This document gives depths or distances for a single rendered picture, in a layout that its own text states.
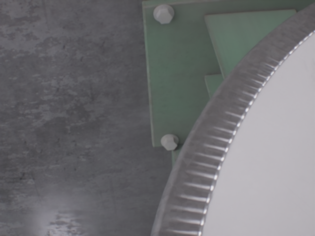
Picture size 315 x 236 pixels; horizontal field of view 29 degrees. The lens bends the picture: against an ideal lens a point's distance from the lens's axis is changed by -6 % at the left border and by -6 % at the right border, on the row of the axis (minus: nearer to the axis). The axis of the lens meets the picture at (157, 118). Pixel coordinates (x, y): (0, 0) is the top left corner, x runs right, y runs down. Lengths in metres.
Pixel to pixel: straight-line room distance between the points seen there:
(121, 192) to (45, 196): 0.18
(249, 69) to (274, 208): 0.19
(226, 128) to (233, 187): 0.08
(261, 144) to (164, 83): 0.59
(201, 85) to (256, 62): 0.51
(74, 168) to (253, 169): 0.82
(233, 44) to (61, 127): 0.43
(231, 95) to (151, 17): 0.45
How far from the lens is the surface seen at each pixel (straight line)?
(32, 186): 1.45
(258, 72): 0.72
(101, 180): 1.44
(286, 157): 0.64
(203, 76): 1.22
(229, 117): 0.67
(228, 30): 1.09
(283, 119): 0.67
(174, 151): 1.33
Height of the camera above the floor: 0.92
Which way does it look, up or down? 44 degrees down
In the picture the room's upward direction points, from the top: 170 degrees clockwise
